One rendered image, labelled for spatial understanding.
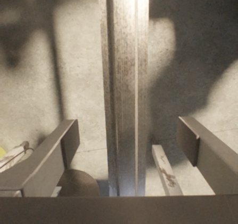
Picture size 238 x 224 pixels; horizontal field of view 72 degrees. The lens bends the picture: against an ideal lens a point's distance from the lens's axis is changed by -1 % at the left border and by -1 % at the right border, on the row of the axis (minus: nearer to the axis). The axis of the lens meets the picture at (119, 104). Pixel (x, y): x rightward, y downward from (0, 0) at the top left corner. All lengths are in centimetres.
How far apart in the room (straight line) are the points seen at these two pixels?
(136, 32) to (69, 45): 82
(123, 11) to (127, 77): 8
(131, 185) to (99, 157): 90
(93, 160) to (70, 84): 53
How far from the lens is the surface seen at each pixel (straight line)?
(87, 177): 113
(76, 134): 16
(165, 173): 83
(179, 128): 16
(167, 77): 103
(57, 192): 102
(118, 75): 22
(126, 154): 26
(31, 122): 121
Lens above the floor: 98
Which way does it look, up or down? 74 degrees down
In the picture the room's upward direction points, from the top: 177 degrees counter-clockwise
